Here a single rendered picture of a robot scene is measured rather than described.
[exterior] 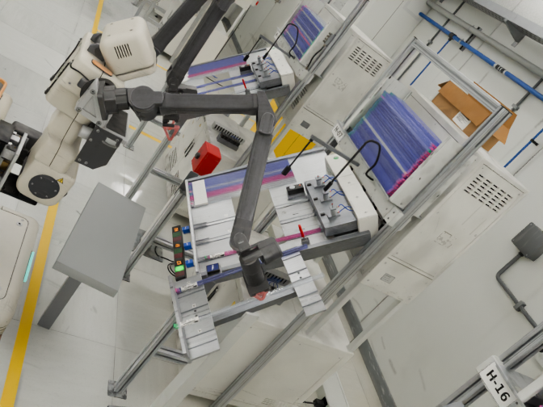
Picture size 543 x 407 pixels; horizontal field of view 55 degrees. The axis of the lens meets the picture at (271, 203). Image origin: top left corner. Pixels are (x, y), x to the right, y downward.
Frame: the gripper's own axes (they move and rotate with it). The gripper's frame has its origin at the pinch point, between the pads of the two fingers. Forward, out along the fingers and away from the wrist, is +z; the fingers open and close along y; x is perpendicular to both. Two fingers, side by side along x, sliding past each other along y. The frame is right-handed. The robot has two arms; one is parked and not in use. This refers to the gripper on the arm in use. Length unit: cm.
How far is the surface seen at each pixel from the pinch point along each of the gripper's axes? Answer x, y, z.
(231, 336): 14.6, 8.0, 26.4
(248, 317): 6.5, 8.1, 19.4
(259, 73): -47, 192, 30
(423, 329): -98, 71, 183
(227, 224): 3, 62, 23
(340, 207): -43, 44, 18
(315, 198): -36, 54, 18
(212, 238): 11, 55, 22
